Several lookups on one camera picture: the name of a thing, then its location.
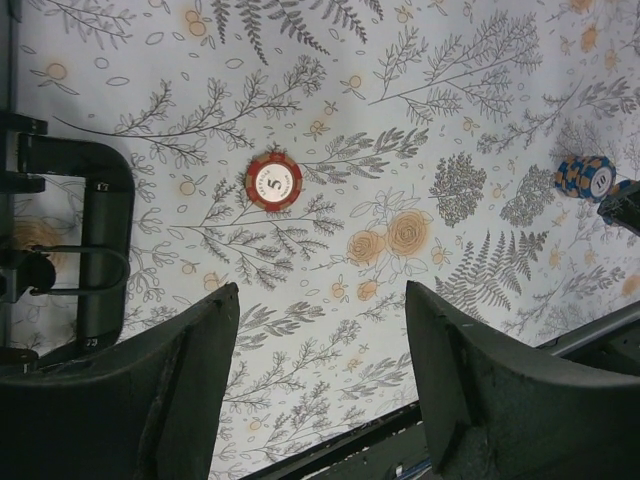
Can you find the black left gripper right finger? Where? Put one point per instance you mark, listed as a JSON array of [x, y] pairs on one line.
[[495, 408]]

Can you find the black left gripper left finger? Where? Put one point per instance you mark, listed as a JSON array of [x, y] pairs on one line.
[[145, 408]]

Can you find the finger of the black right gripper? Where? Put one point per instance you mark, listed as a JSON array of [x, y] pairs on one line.
[[620, 202]]

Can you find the blue 10 poker chip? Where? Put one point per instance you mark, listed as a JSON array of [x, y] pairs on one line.
[[620, 200]]

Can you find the blue 10 chip stack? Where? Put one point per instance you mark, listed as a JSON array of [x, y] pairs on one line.
[[588, 178]]

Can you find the black poker set case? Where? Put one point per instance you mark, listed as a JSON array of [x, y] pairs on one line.
[[91, 269]]

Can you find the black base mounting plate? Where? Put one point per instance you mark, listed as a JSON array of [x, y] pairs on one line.
[[395, 444]]

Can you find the red 5 poker chip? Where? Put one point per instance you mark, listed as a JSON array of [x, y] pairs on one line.
[[273, 181]]

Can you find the floral patterned table mat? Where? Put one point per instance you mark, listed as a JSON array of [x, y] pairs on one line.
[[427, 133]]

